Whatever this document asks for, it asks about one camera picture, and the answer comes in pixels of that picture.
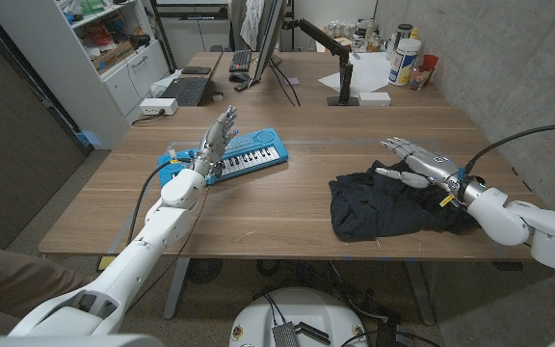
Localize white hanging cloth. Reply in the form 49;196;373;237
239;0;265;52

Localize black remote control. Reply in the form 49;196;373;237
233;78;259;93

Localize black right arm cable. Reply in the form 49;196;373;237
463;123;555;175

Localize white shelf cabinet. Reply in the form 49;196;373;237
0;0;171;150

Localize grey table leg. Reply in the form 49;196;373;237
405;259;436;327
163;257;191;320

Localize cardboard box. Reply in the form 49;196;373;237
90;40;134;73

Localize grey finned module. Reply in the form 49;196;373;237
272;321;301;347

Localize white power box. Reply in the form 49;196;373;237
139;97;180;117

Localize black floor fan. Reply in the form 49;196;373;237
184;258;225;284

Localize black computer monitor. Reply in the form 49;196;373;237
251;0;288;86

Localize dark navy shorts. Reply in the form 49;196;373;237
329;158;482;242

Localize small white box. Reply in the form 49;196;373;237
357;91;392;108

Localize blue toy keyboard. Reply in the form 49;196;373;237
157;127;290;188

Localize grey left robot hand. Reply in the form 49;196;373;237
191;104;239;179

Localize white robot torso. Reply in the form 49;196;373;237
228;287;369;347

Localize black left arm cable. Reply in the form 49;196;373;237
125;158;196;246

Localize white wipes canister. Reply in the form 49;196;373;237
387;38;422;87

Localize person's leg brown trousers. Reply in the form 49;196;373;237
0;242;93;336

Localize black computer keyboard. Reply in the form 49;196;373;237
228;49;252;73

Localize white paper sheet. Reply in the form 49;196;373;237
317;51;394;95

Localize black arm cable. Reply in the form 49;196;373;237
463;123;555;175
125;158;196;246

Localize dark bottle with lid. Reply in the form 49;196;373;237
392;22;413;49

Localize black laptop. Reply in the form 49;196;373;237
160;75;217;107

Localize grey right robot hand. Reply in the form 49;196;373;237
375;137;466;203

